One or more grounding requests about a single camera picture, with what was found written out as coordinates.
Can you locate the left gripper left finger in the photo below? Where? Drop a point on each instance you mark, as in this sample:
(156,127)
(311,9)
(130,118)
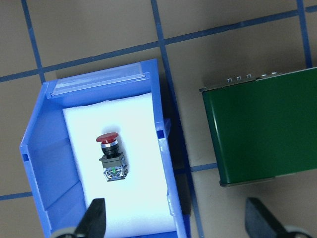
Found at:
(93,223)

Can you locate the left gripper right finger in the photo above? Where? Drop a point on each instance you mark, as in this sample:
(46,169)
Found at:
(260,222)

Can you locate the red push button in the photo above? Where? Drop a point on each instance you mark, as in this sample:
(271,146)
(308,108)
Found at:
(113,161)

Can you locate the left bin white foam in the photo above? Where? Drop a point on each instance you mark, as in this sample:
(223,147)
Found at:
(136,205)

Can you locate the left blue plastic bin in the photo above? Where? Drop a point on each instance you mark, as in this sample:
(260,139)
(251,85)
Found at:
(47,152)

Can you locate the green conveyor belt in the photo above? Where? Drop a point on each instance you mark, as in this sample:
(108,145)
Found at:
(263,128)

